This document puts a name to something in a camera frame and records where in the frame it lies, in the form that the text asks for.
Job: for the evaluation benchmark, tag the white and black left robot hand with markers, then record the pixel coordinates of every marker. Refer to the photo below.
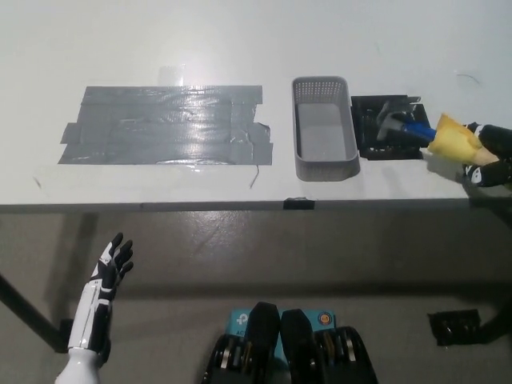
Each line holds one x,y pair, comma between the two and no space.
98,304

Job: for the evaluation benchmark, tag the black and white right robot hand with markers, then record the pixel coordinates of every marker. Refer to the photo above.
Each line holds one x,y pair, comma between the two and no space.
500,140

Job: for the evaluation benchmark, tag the blue hammer with yellow foam grip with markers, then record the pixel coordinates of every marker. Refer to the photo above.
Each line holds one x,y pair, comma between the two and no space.
452,140

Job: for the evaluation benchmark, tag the black tape patch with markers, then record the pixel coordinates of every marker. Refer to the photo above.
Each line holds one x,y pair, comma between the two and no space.
372,136

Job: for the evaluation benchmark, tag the grey plastic basket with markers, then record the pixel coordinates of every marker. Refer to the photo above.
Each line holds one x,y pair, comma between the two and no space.
326,132

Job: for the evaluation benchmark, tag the grey duct tape patch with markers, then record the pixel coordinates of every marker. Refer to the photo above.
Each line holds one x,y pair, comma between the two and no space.
160,126

